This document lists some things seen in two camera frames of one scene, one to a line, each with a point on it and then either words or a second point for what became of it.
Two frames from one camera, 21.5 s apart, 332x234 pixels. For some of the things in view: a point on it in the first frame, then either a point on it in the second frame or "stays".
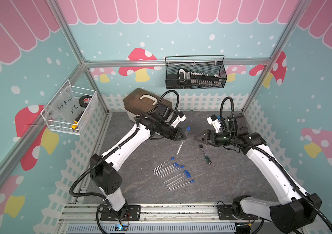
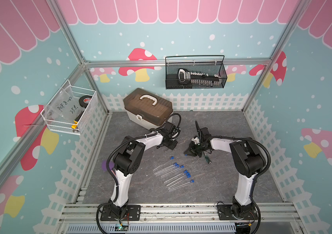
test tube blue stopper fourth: [184, 172] stays
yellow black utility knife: [76, 120] stays
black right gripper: [204, 140] -> [191, 150]
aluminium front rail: [95, 213] stays
